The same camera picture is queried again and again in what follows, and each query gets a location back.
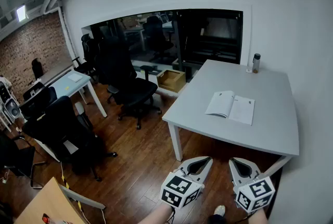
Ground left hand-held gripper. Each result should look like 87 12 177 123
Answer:
160 156 213 209

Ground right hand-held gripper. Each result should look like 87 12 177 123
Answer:
228 157 276 213

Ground white booklet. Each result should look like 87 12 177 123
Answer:
204 90 255 126

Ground person's left forearm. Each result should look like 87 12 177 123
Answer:
137 203 175 224

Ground person's right forearm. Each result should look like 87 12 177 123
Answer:
247 211 268 224

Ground white table leg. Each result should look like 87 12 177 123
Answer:
168 123 184 162
262 156 292 179

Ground open wooden box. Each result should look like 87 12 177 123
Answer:
156 69 186 93

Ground clear bottle with black cap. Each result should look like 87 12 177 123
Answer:
251 53 261 73

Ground grey metal bar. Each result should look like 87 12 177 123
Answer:
58 183 106 210

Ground large dark window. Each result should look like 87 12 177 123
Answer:
81 9 244 75

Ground black office chair grey armrests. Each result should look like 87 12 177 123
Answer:
22 95 118 182

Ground light blue desk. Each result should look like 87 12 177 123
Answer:
49 70 108 118

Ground white flat pad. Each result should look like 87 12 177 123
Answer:
67 73 83 83

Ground light wooden desk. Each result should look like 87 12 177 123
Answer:
14 177 89 224

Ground brown desk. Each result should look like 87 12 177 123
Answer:
39 63 75 86

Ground black folding chair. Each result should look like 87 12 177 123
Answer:
0 134 48 189

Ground grey round device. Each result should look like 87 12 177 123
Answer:
4 97 21 123

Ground rectangular ceiling light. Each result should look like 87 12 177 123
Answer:
16 4 29 22

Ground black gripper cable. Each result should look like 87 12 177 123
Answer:
166 206 175 224

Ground yellow black striped cable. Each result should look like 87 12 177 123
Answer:
61 162 85 215

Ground thin white wall pipe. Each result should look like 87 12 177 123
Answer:
58 5 76 62

